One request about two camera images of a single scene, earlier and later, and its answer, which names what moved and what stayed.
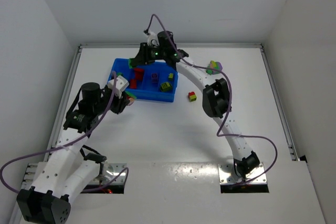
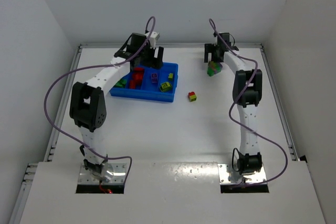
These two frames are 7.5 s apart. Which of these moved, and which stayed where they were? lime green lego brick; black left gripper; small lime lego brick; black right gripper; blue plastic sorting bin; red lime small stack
Moved: black left gripper; black right gripper
Stayed: lime green lego brick; red lime small stack; small lime lego brick; blue plastic sorting bin
